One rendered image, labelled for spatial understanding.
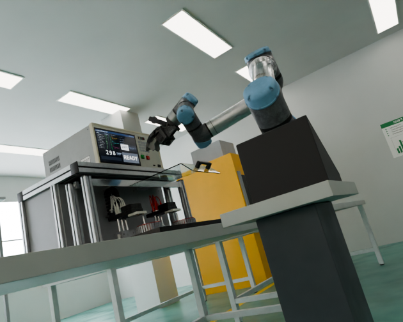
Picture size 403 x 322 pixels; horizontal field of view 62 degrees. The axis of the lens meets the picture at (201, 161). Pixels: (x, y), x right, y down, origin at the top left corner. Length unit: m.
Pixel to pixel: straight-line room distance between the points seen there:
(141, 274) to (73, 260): 4.82
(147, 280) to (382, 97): 4.90
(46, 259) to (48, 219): 0.77
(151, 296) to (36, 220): 4.08
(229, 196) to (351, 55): 3.45
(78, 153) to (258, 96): 0.90
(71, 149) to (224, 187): 3.75
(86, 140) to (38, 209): 0.36
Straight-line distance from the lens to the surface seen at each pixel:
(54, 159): 1.78
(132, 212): 1.44
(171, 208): 1.64
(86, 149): 1.60
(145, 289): 5.65
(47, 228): 1.59
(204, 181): 5.38
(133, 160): 1.68
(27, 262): 0.79
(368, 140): 6.48
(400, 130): 6.46
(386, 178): 6.40
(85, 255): 0.87
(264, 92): 1.08
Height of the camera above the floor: 0.67
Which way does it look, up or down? 14 degrees up
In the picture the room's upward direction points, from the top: 15 degrees counter-clockwise
